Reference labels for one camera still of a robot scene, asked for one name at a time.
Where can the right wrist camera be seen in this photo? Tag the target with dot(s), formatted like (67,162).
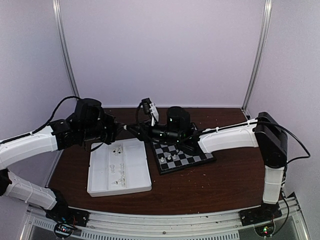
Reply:
(150,109)

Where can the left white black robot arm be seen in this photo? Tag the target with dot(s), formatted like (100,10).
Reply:
(23,158)

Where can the white plastic compartment tray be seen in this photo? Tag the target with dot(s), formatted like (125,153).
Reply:
(131,169)

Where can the front aluminium rail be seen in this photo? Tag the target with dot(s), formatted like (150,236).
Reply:
(224,225)

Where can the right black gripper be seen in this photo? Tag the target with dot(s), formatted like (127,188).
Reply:
(144,131)

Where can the aluminium frame post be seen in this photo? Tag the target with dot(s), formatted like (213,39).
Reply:
(264,30)
(64,47)

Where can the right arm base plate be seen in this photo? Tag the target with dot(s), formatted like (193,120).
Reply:
(258,215)

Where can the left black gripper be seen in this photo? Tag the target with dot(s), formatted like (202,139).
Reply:
(113,125)

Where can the black grey chess board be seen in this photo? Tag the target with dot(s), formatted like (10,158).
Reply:
(183,160)

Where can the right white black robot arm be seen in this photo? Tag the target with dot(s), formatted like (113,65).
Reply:
(262,132)

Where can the right aluminium frame post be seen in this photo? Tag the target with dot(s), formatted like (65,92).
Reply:
(264,30)

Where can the left aluminium frame post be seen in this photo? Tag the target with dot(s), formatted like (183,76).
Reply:
(64,47)

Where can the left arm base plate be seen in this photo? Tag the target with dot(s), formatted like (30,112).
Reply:
(73,217)

